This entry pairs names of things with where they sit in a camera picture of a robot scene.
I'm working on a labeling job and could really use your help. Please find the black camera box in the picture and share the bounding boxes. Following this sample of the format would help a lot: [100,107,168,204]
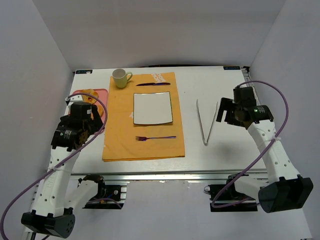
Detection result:
[69,101,92,120]
[233,86,257,108]

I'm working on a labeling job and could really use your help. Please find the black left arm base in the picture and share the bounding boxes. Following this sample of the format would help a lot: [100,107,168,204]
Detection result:
[77,174,125,210]

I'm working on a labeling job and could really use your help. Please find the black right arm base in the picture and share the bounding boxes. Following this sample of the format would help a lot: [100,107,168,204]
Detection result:
[203,174,259,213]

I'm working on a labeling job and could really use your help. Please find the iridescent purple fork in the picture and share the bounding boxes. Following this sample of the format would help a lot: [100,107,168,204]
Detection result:
[135,136,177,142]

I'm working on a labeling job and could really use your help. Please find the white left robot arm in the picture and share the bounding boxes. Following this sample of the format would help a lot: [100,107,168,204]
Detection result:
[21,101,106,239]

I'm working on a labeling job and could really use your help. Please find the white square plate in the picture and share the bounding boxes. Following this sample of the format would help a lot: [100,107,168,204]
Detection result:
[133,91,173,126]

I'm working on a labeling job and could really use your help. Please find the orange cloth placemat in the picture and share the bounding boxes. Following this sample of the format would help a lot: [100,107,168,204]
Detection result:
[102,72,185,162]

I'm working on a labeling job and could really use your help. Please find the dark iridescent knife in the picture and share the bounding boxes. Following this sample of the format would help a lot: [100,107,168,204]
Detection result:
[136,82,171,87]

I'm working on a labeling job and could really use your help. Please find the green ceramic mug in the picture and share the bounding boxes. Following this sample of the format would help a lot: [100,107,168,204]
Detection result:
[112,68,133,89]

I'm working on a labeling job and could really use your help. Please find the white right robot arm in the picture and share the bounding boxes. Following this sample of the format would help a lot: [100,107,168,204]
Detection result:
[213,97,314,213]

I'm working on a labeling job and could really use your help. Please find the black left camera box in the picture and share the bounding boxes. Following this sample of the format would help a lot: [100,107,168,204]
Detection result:
[69,101,92,120]

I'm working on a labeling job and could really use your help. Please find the pink plastic tray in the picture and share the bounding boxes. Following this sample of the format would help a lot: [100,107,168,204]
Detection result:
[68,88,108,135]

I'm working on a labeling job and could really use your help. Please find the black right camera box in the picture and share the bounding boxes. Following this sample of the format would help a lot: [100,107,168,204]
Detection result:
[233,86,257,108]

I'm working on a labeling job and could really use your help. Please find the aluminium table edge rail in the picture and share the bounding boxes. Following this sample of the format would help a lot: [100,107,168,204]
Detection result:
[69,170,268,183]

